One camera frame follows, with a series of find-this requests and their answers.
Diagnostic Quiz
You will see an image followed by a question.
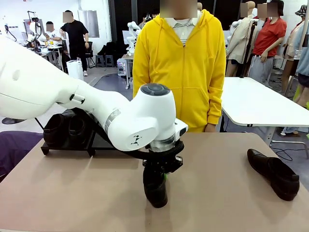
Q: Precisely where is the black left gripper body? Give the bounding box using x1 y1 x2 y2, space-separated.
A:
142 157 170 175

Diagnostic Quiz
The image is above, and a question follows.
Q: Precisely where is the black leather shoe with strap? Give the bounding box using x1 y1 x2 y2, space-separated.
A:
142 166 169 209
68 109 94 145

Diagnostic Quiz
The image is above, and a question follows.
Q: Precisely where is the plain black leather loafer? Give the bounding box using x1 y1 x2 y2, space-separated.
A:
247 148 300 202

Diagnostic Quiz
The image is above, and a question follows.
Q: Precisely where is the person's left forearm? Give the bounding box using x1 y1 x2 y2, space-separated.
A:
207 79 225 126

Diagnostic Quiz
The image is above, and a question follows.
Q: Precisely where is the person's right forearm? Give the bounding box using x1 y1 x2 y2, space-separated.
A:
132 72 150 101

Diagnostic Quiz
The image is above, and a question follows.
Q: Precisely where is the black shoe stand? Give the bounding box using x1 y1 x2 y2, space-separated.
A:
40 139 96 157
88 130 121 158

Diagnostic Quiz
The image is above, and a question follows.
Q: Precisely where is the person in yellow hoodie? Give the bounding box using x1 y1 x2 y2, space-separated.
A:
132 9 226 133

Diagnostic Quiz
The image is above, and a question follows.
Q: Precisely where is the computer case with lights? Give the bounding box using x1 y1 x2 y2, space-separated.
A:
117 60 128 77

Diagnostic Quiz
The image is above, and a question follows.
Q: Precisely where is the white folding table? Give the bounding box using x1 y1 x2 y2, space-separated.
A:
218 76 309 147

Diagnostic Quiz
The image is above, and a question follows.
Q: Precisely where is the white air purifier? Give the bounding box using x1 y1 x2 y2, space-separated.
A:
66 60 84 80

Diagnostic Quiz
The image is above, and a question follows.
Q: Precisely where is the black backpack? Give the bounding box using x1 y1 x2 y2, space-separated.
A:
97 41 117 57

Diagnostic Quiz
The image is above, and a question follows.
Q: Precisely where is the black office chair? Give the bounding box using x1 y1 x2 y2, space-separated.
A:
83 41 95 66

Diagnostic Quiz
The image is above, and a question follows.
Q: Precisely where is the dark purple cloth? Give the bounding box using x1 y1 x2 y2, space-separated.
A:
0 131 44 178

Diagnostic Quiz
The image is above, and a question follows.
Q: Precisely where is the black round floor base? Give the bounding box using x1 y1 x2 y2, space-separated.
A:
1 117 25 125

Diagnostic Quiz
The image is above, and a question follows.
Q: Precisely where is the mannequin in beige coat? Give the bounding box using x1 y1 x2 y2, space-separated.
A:
225 1 258 78

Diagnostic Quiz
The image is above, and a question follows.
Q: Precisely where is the person in black shirt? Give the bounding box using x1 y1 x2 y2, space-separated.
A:
59 10 89 77

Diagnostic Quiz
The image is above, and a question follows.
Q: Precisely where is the seated person in white shirt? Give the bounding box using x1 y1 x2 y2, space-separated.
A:
43 21 64 46

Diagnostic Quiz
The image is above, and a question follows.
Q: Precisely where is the mannequin in red shirt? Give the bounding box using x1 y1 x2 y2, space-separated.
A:
248 0 288 85

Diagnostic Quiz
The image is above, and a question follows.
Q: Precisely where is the mannequin with bucket hat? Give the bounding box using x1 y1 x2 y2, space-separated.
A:
281 4 309 97

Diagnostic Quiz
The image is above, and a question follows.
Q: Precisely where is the background robot with black arms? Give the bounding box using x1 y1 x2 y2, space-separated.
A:
23 10 45 49

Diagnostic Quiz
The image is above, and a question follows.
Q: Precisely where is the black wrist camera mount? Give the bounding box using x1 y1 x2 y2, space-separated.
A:
166 156 183 174

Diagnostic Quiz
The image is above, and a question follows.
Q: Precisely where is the black cable sleeve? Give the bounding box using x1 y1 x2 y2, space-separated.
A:
70 108 185 160

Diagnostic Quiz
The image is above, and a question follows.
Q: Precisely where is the gray wall panel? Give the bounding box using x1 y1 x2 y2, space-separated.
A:
87 10 100 38

